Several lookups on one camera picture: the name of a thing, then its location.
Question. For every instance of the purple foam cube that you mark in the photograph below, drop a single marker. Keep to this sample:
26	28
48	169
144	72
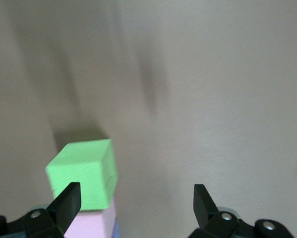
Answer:
116	230

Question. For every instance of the pink foam cube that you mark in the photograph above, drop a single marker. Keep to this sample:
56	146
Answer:
93	223

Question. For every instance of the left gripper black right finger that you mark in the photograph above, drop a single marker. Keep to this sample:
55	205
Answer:
225	228

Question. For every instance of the green foam cube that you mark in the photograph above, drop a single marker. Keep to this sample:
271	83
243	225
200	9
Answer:
83	168

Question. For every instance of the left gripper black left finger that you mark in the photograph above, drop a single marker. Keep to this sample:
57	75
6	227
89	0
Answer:
39	225

